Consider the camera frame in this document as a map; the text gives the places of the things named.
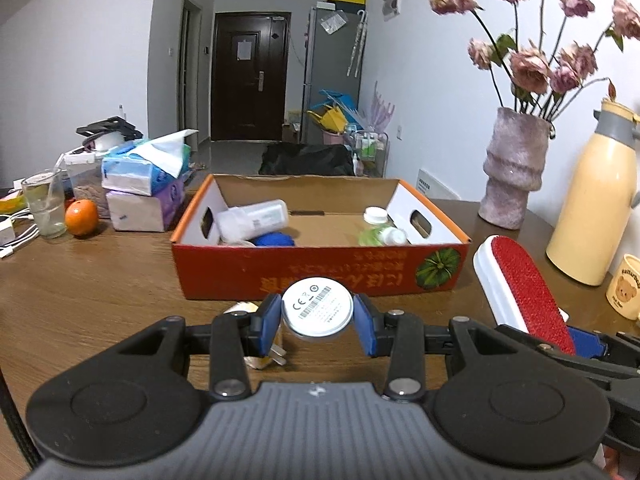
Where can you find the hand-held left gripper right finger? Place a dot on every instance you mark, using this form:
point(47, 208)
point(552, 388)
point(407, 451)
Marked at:
point(367, 327)

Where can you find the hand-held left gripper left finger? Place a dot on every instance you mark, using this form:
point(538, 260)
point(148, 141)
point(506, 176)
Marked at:
point(270, 325)

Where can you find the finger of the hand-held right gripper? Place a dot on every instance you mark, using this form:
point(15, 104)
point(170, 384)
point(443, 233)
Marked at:
point(590, 342)
point(565, 360)

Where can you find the white round device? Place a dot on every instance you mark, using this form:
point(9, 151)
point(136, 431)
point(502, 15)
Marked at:
point(317, 310)

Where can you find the orange cardboard box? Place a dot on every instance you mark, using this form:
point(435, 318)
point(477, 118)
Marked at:
point(325, 270)

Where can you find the red white lint brush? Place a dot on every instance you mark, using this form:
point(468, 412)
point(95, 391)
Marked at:
point(520, 285)

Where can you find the white plastic bottle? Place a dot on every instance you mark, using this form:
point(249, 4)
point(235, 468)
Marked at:
point(255, 220)

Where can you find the white cap jar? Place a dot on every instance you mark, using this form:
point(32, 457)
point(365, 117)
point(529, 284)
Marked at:
point(375, 216)

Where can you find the person's right hand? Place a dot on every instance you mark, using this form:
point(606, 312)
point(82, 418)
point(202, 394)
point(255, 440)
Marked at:
point(612, 462)

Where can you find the cream bear cup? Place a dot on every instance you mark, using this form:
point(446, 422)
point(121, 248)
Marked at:
point(625, 290)

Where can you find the blue round lid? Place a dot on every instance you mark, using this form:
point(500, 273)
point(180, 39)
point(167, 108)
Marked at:
point(274, 240)

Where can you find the green clear bottle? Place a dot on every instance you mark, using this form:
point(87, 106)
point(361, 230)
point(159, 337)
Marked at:
point(380, 236)

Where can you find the cream thermos jug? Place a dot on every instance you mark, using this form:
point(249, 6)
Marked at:
point(590, 200)

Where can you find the black bag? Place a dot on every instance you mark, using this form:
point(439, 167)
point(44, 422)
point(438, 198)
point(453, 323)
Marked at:
point(307, 160)

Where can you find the metal rolling cart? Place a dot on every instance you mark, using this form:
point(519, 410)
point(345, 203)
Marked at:
point(370, 152)

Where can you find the purple tissue pack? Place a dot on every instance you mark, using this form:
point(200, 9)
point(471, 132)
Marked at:
point(140, 207)

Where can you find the pink textured vase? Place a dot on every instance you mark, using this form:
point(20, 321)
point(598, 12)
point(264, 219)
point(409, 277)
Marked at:
point(512, 170)

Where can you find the pink bucket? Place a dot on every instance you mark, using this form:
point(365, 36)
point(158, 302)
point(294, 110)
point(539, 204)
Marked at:
point(334, 137)

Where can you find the brown cardboard carton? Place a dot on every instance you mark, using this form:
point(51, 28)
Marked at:
point(291, 130)

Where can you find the blue tissue pack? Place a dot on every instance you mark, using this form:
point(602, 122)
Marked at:
point(130, 172)

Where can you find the yellow bag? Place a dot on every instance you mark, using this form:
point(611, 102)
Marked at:
point(330, 119)

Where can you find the orange fruit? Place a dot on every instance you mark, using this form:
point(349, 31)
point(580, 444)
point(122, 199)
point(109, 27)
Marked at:
point(81, 217)

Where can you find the purple folding fan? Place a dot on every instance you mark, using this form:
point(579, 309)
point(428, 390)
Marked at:
point(382, 107)

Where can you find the blue plastic bag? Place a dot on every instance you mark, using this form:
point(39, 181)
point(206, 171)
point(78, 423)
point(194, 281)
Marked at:
point(342, 102)

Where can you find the clear grain storage container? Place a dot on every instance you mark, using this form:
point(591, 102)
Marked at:
point(87, 187)

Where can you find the drinking glass with straw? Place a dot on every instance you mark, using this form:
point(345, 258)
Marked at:
point(47, 210)

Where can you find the dark brown entrance door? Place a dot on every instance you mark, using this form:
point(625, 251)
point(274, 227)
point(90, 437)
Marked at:
point(250, 75)

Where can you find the black folded stand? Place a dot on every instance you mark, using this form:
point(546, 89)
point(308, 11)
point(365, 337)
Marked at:
point(107, 127)

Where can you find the grey refrigerator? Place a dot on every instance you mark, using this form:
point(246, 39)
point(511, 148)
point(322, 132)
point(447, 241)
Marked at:
point(332, 70)

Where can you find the white charger block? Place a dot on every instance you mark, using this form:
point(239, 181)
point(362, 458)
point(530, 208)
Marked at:
point(6, 232)

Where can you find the dried pink rose bouquet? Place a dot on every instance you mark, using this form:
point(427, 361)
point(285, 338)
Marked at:
point(530, 67)

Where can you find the white folded umbrella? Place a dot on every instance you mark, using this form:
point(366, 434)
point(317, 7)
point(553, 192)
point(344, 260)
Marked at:
point(357, 45)

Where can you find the colourful snack packet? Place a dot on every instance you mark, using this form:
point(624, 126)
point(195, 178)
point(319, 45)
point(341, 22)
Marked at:
point(10, 202)

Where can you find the clear plastic bag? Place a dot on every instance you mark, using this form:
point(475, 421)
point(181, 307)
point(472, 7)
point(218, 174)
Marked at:
point(333, 22)

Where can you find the white wall box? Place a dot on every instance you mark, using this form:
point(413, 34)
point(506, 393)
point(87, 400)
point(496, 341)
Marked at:
point(437, 185)

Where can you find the side door frame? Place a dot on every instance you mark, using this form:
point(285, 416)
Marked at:
point(189, 75)

